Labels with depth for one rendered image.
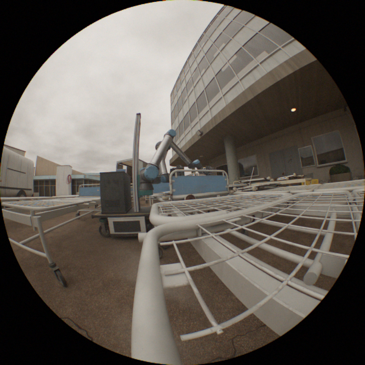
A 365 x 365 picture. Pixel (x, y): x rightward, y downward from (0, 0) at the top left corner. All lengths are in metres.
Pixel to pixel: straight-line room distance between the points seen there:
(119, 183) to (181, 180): 0.76
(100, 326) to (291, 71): 4.80
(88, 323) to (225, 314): 0.62
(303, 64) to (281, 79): 0.95
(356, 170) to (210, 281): 6.67
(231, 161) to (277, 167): 2.71
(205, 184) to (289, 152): 5.96
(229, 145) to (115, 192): 5.82
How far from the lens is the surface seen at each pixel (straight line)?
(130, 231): 1.44
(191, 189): 1.19
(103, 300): 0.80
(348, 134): 6.95
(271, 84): 4.16
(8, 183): 7.23
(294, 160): 6.67
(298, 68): 4.17
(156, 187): 3.10
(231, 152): 6.25
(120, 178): 1.47
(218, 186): 1.37
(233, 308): 0.68
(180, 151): 1.68
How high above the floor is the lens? 0.58
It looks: 3 degrees up
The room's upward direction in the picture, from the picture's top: 3 degrees counter-clockwise
